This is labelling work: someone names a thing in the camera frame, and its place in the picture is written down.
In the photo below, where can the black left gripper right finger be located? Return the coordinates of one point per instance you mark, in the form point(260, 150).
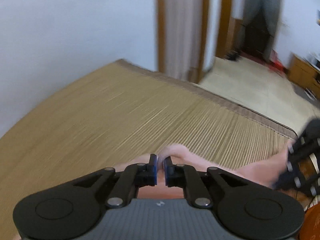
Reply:
point(243, 208)

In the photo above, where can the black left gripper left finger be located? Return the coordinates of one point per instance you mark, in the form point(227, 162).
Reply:
point(74, 208)

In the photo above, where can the pink sheer fabric sheet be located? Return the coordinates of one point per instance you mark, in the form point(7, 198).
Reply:
point(264, 172)

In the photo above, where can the wooden cabinet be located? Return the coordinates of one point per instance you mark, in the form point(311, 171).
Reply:
point(303, 74)

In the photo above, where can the wooden door frame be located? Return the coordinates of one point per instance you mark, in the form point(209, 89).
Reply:
point(191, 34)

